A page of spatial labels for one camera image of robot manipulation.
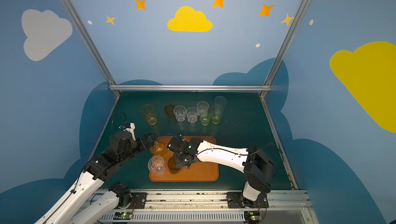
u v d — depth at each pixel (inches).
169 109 40.1
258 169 16.9
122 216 27.7
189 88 50.2
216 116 42.2
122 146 21.5
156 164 33.6
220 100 40.2
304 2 29.6
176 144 23.8
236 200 29.4
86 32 33.9
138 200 29.6
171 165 32.5
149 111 39.9
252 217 27.9
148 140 26.1
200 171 32.7
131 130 26.2
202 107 42.5
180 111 41.2
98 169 19.3
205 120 41.3
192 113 41.1
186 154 22.2
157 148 35.5
